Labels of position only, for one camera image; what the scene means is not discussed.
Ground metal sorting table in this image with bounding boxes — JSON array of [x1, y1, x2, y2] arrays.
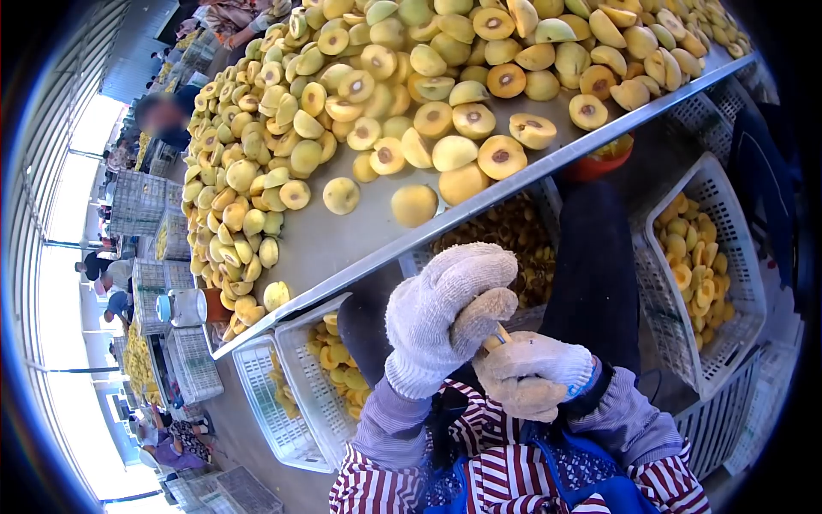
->
[[181, 0, 760, 362]]

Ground person's legs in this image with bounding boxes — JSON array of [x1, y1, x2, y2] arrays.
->
[[337, 180, 643, 389]]

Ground heap of peach pits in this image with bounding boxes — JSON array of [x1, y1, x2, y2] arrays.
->
[[429, 193, 557, 311]]

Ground clear jar with blue lid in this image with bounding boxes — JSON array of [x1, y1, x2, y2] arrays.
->
[[155, 287, 233, 329]]

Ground person's left fingers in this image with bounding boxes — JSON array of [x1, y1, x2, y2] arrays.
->
[[424, 243, 519, 298]]

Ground white plastic crate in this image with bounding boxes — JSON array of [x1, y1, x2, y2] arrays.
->
[[397, 177, 565, 335], [274, 292, 375, 474], [660, 76, 760, 169], [672, 347, 764, 481], [632, 152, 769, 403], [232, 334, 336, 475]]

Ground stack of white crates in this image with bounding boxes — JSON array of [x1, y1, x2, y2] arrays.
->
[[108, 168, 196, 336]]

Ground black wrist band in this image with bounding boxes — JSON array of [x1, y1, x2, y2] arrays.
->
[[564, 361, 615, 420]]

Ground person's left thumb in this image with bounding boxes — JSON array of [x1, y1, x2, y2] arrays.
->
[[450, 287, 519, 362]]

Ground person's right fingers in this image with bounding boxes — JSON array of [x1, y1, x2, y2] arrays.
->
[[472, 347, 547, 424]]

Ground person's left hand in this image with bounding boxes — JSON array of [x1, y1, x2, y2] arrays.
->
[[385, 243, 519, 400]]

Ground pile of halved yellow peaches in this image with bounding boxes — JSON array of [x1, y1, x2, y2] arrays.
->
[[181, 0, 754, 343]]

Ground person's right hand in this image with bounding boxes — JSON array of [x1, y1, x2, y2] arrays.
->
[[472, 331, 596, 424]]

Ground person's body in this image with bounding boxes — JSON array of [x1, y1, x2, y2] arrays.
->
[[329, 378, 711, 514]]

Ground red plastic bowl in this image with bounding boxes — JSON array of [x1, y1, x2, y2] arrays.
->
[[561, 131, 636, 183]]

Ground large window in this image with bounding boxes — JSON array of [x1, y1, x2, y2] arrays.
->
[[13, 0, 168, 508]]

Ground heap of pitted peach halves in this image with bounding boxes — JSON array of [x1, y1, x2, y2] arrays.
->
[[306, 312, 372, 421], [654, 191, 737, 352], [267, 350, 303, 421]]

